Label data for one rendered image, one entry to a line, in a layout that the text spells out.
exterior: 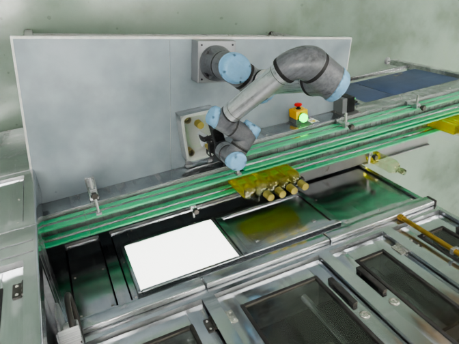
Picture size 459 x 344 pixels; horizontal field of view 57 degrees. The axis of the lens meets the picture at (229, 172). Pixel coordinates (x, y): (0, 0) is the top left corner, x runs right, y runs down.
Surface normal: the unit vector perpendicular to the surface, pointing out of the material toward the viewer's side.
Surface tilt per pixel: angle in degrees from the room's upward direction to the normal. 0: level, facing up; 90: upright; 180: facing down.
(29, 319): 90
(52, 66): 0
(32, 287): 90
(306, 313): 90
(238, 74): 10
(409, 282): 90
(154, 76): 0
